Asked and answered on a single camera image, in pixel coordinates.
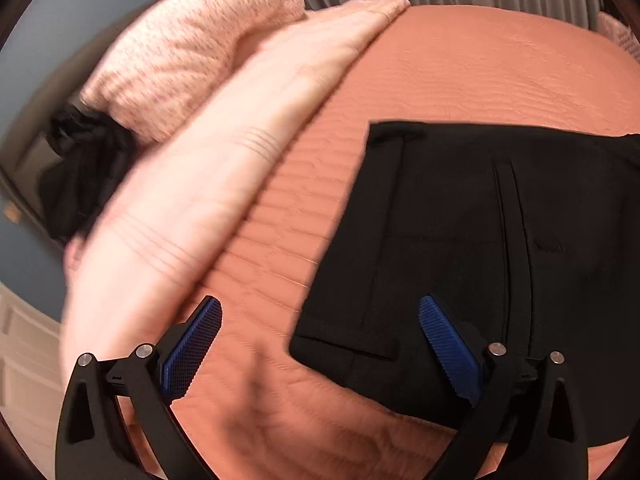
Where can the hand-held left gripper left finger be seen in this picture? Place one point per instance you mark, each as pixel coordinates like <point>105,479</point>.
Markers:
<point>192,345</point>

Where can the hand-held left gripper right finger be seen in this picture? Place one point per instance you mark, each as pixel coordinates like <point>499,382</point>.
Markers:
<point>450,350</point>

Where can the black pants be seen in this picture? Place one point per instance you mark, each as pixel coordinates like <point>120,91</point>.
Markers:
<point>450,235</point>

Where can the white panelled cabinet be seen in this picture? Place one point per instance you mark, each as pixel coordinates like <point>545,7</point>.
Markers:
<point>25,350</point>

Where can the folded pink blanket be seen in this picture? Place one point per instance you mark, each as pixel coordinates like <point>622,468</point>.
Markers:
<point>225,160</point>

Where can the black crumpled cloth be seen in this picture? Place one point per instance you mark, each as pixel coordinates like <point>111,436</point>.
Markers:
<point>85,170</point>

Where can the orange quilted bedspread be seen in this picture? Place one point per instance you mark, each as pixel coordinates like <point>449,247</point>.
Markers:
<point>450,70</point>

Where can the pink dotted pillow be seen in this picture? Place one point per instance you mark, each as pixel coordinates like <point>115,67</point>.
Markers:
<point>190,45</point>

